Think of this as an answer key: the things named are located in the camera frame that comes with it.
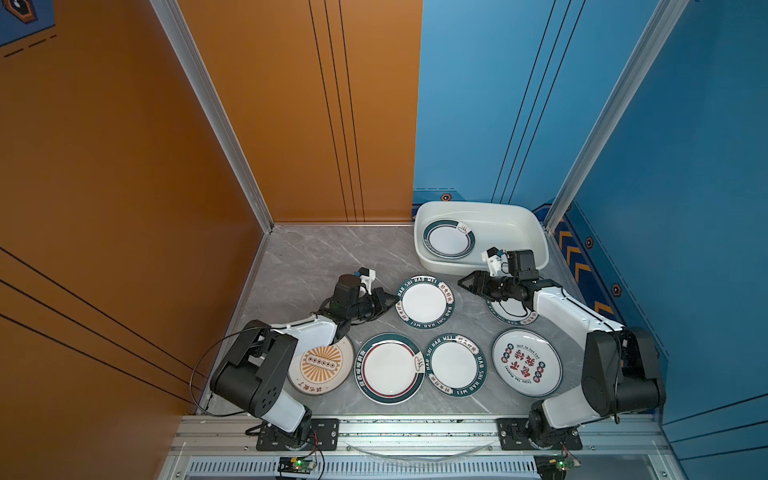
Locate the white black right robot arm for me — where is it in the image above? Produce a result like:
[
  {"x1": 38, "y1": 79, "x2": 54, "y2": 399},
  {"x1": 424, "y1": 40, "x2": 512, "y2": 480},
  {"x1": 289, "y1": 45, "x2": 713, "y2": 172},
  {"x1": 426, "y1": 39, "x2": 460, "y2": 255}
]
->
[{"x1": 458, "y1": 247, "x2": 667, "y2": 449}]

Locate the green lettered rim plate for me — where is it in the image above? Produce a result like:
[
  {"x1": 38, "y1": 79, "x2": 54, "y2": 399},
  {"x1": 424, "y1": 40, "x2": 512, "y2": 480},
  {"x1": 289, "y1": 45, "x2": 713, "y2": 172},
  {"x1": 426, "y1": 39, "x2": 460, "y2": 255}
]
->
[
  {"x1": 486, "y1": 299, "x2": 538, "y2": 326},
  {"x1": 395, "y1": 275, "x2": 455, "y2": 329},
  {"x1": 425, "y1": 333, "x2": 488, "y2": 398}
]

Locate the white plastic bin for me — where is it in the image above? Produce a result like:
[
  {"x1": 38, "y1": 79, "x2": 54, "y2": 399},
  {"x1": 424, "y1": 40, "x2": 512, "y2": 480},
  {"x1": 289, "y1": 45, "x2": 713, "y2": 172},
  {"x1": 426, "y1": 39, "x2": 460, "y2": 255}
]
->
[{"x1": 414, "y1": 201, "x2": 549, "y2": 276}]

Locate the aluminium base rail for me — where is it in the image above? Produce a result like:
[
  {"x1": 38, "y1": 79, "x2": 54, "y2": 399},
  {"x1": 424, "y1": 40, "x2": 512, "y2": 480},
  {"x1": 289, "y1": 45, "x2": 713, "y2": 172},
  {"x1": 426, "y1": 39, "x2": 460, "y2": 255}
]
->
[{"x1": 168, "y1": 414, "x2": 672, "y2": 459}]

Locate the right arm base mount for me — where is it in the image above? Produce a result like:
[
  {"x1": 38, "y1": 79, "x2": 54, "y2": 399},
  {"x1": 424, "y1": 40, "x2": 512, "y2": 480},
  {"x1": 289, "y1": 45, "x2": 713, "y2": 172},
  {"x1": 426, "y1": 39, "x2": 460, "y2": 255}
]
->
[{"x1": 496, "y1": 418, "x2": 583, "y2": 451}]

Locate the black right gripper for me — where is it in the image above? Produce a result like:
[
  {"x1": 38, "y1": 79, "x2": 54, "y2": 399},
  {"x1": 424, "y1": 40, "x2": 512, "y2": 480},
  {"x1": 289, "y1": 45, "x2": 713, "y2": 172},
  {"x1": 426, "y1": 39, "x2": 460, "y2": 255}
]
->
[{"x1": 456, "y1": 271, "x2": 518, "y2": 301}]

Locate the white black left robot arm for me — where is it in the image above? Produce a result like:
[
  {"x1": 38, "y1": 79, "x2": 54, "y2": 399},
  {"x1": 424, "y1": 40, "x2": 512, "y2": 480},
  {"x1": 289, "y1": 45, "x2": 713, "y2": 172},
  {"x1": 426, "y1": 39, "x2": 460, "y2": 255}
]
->
[{"x1": 209, "y1": 268, "x2": 400, "y2": 448}]

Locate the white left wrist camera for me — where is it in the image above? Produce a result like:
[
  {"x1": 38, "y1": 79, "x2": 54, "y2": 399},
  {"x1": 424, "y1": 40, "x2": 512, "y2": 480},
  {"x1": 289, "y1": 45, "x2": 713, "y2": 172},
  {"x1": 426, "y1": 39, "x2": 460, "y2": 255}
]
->
[{"x1": 355, "y1": 267, "x2": 376, "y2": 294}]

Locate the aluminium corner post right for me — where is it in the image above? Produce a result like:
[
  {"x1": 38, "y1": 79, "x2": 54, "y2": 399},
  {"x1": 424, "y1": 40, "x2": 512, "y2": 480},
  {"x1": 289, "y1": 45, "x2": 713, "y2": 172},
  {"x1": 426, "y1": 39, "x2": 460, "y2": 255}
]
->
[{"x1": 543, "y1": 0, "x2": 689, "y2": 234}]

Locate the green circuit board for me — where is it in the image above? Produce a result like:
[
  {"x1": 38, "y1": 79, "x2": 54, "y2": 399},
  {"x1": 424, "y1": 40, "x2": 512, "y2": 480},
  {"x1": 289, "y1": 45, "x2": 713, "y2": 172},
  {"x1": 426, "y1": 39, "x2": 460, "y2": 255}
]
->
[
  {"x1": 534, "y1": 456, "x2": 581, "y2": 480},
  {"x1": 276, "y1": 456, "x2": 320, "y2": 480}
]

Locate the green circuit board left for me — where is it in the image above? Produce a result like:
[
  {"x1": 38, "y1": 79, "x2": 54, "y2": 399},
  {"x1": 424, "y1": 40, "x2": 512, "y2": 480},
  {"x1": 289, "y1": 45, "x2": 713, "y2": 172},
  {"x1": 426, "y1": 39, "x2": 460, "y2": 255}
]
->
[{"x1": 276, "y1": 456, "x2": 320, "y2": 480}]

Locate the aluminium corner post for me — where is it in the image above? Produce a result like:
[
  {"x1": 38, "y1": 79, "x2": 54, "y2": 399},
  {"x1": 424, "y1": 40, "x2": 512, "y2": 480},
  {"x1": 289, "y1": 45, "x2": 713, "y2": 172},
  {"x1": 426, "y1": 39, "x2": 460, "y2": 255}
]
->
[
  {"x1": 150, "y1": 0, "x2": 274, "y2": 234},
  {"x1": 543, "y1": 0, "x2": 689, "y2": 234}
]

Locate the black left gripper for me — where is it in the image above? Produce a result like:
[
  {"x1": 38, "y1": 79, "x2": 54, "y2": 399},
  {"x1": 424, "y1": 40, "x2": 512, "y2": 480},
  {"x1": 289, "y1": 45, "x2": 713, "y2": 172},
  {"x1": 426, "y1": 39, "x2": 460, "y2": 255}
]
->
[{"x1": 346, "y1": 288, "x2": 399, "y2": 324}]

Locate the aluminium corner post left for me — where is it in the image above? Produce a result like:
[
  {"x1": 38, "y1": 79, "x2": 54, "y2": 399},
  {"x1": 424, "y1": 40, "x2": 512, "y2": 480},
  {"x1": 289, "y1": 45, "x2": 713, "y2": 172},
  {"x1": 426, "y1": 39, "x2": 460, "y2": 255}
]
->
[{"x1": 150, "y1": 0, "x2": 274, "y2": 234}]

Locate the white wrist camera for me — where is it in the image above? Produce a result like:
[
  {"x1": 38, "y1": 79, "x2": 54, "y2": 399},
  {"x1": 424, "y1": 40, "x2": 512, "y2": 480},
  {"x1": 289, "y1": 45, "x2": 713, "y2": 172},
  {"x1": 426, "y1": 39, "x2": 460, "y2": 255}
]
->
[
  {"x1": 355, "y1": 267, "x2": 376, "y2": 294},
  {"x1": 481, "y1": 247, "x2": 509, "y2": 277}
]

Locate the green circuit board right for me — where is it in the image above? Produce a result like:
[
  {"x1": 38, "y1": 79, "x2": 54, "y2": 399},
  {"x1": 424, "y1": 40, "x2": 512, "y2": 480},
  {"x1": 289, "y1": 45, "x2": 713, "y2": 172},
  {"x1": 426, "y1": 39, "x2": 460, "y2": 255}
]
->
[{"x1": 534, "y1": 456, "x2": 581, "y2": 480}]

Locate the white plate red characters right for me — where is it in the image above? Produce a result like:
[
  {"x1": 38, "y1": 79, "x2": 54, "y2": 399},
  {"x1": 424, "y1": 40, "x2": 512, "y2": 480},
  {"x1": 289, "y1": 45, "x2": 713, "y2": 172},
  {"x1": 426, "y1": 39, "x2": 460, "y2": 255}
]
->
[{"x1": 492, "y1": 329, "x2": 563, "y2": 398}]

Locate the orange sunburst plate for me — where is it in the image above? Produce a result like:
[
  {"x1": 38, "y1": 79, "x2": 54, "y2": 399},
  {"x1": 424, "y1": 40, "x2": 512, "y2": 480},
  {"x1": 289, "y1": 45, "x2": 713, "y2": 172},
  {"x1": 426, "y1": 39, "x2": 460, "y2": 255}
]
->
[{"x1": 288, "y1": 336, "x2": 355, "y2": 396}]

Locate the small green red rim plate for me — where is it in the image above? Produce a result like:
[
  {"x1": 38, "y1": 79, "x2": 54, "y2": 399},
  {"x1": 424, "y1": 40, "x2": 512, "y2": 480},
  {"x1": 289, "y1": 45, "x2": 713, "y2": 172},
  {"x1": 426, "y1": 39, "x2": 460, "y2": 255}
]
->
[{"x1": 423, "y1": 219, "x2": 476, "y2": 260}]

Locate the front green red rim plate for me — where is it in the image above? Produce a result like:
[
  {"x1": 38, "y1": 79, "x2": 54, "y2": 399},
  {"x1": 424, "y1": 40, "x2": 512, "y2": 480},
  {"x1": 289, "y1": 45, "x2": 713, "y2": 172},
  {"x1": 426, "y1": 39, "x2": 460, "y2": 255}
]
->
[{"x1": 353, "y1": 333, "x2": 425, "y2": 405}]

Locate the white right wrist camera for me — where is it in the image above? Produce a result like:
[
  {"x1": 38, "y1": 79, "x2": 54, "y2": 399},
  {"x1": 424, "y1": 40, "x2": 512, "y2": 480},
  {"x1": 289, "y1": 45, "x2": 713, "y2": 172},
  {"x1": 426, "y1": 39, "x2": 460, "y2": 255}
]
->
[{"x1": 481, "y1": 247, "x2": 509, "y2": 277}]

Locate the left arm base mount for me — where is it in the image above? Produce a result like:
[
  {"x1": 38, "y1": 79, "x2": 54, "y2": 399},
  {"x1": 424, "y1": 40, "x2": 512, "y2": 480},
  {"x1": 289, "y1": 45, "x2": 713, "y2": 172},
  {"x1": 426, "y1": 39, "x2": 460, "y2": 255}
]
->
[{"x1": 256, "y1": 418, "x2": 339, "y2": 452}]

